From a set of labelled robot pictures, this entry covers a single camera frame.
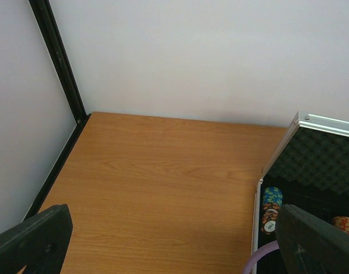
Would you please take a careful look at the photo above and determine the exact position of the red poker chip stack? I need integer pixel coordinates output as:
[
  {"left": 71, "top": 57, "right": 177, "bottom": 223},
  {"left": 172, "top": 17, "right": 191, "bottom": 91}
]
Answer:
[{"left": 332, "top": 216, "right": 349, "bottom": 234}]

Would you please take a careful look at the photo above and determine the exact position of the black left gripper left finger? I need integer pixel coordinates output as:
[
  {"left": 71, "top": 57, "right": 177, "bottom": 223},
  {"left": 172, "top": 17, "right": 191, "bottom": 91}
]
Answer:
[{"left": 0, "top": 204, "right": 73, "bottom": 273}]

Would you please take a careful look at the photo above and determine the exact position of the blue poker chip stack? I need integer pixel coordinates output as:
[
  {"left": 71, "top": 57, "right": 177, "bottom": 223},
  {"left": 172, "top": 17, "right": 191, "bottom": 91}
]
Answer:
[{"left": 262, "top": 187, "right": 283, "bottom": 206}]

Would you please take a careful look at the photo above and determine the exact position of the aluminium poker case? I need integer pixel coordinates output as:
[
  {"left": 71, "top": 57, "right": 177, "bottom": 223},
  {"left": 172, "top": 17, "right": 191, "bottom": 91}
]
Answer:
[{"left": 250, "top": 111, "right": 349, "bottom": 274}]

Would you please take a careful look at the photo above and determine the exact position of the brown poker chip stack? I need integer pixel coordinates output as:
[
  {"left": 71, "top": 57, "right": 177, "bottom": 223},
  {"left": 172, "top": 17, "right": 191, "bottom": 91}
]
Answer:
[{"left": 261, "top": 203, "right": 280, "bottom": 235}]

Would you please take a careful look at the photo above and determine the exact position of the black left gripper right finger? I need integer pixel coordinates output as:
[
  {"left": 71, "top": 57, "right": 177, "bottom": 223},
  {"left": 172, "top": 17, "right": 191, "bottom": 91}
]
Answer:
[{"left": 276, "top": 205, "right": 349, "bottom": 273}]

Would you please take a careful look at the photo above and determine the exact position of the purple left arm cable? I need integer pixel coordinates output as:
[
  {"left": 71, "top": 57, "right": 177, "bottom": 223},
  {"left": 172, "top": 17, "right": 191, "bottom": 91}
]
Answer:
[{"left": 242, "top": 240, "right": 279, "bottom": 274}]

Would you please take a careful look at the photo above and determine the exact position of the black enclosure frame post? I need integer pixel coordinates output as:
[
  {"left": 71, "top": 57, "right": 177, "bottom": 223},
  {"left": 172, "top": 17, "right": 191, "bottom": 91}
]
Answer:
[{"left": 24, "top": 0, "right": 90, "bottom": 220}]

